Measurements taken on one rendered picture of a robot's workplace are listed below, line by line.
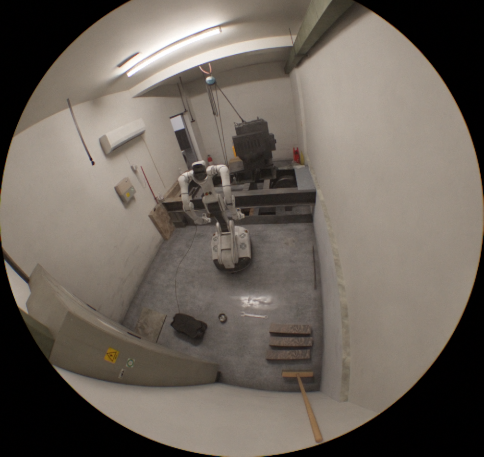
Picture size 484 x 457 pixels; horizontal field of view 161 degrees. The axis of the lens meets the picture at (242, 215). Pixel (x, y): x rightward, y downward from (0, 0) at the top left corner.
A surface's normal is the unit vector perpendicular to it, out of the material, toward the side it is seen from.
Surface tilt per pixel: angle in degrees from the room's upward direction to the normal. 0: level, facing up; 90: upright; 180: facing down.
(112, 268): 90
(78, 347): 90
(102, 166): 90
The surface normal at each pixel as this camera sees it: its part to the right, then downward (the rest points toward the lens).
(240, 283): -0.20, -0.76
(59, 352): 0.96, -0.04
